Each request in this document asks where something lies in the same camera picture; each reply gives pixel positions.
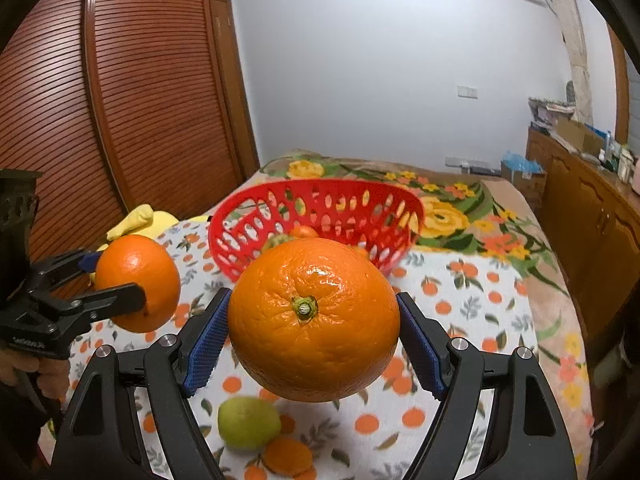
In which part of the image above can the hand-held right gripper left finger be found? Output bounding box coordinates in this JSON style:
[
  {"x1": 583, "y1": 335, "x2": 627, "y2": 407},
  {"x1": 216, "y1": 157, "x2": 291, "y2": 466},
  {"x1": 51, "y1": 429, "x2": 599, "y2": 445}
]
[{"x1": 50, "y1": 287, "x2": 233, "y2": 480}]

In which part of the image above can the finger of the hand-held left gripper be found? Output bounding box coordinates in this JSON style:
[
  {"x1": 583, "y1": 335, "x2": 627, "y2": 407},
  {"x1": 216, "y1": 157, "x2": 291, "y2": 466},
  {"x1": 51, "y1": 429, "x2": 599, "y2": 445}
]
[
  {"x1": 70, "y1": 282, "x2": 147, "y2": 322},
  {"x1": 30, "y1": 249, "x2": 103, "y2": 283}
]

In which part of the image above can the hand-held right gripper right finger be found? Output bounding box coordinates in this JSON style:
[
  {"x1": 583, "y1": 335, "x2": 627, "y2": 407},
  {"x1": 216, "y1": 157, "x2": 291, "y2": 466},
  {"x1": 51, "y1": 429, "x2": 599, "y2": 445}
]
[{"x1": 396, "y1": 291, "x2": 593, "y2": 480}]

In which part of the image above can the large orange with green stem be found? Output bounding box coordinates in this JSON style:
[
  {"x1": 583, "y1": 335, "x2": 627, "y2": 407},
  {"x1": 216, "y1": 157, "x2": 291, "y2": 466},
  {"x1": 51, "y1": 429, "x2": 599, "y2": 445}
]
[{"x1": 227, "y1": 238, "x2": 401, "y2": 402}]

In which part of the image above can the red perforated plastic basket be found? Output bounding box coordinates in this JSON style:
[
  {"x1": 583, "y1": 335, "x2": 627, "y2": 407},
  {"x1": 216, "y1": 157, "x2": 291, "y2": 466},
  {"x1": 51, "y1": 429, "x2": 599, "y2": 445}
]
[{"x1": 208, "y1": 178, "x2": 426, "y2": 283}]

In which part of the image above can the person's left hand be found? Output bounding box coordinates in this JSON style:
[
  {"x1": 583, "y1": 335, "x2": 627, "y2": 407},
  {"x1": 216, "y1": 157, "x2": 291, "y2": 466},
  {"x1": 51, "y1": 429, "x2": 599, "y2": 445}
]
[{"x1": 0, "y1": 347, "x2": 71, "y2": 403}]

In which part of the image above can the orange-print white cloth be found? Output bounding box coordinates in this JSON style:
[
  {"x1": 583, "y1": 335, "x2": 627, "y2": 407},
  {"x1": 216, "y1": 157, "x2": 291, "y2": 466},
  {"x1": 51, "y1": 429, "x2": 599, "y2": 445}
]
[{"x1": 47, "y1": 220, "x2": 541, "y2": 480}]

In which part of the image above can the green citrus fruit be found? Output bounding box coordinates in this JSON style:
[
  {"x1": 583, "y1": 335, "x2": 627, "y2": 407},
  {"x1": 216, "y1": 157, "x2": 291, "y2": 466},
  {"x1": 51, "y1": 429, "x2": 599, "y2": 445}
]
[{"x1": 217, "y1": 396, "x2": 282, "y2": 451}]

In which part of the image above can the floral blanket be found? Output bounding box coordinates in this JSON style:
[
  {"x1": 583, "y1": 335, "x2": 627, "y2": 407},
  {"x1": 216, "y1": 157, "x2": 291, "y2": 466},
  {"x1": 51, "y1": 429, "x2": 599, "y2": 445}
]
[{"x1": 250, "y1": 147, "x2": 596, "y2": 466}]

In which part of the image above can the medium mandarin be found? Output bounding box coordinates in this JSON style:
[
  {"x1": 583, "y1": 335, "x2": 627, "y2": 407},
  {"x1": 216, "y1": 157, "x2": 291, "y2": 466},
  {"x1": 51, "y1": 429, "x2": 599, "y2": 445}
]
[{"x1": 262, "y1": 437, "x2": 315, "y2": 477}]

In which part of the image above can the wooden louvered wardrobe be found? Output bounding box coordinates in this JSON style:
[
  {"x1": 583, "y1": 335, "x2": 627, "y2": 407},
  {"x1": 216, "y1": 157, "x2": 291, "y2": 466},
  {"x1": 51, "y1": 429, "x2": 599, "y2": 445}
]
[{"x1": 0, "y1": 0, "x2": 261, "y2": 306}]

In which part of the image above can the box of blue bags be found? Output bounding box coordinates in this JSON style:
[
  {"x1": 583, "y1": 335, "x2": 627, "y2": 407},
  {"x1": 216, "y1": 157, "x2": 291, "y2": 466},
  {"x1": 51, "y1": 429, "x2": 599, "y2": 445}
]
[{"x1": 501, "y1": 150, "x2": 547, "y2": 196}]

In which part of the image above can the wooden sideboard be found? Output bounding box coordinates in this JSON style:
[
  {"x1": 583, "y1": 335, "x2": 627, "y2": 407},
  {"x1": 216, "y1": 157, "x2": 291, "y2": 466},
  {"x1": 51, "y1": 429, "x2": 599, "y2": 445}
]
[{"x1": 525, "y1": 127, "x2": 640, "y2": 321}]

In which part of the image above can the brown cardboard box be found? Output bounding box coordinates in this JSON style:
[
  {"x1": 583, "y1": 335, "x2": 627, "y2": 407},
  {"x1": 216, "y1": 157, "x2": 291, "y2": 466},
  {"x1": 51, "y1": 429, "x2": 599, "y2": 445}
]
[{"x1": 556, "y1": 117, "x2": 603, "y2": 156}]

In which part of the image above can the stack of papers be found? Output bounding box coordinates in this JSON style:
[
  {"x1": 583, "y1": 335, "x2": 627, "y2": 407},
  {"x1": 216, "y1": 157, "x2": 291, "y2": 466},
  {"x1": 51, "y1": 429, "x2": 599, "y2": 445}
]
[{"x1": 529, "y1": 96, "x2": 576, "y2": 133}]

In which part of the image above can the group of small bottles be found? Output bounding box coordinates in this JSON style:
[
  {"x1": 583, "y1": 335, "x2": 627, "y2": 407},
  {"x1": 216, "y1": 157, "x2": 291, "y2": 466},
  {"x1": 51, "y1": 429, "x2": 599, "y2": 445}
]
[{"x1": 600, "y1": 132, "x2": 636, "y2": 181}]

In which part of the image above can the window blind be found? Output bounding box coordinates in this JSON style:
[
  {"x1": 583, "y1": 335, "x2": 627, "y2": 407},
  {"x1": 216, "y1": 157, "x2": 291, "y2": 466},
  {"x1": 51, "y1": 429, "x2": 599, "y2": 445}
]
[{"x1": 626, "y1": 60, "x2": 640, "y2": 153}]

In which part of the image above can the white patterned curtain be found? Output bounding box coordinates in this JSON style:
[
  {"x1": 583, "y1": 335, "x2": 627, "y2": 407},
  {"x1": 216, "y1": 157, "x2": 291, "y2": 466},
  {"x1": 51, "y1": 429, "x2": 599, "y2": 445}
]
[{"x1": 547, "y1": 0, "x2": 593, "y2": 123}]

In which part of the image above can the grey wall socket strip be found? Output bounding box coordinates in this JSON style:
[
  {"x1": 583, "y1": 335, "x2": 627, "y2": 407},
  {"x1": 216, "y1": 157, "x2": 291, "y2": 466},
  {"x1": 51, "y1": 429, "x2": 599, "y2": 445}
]
[{"x1": 445, "y1": 156, "x2": 493, "y2": 171}]

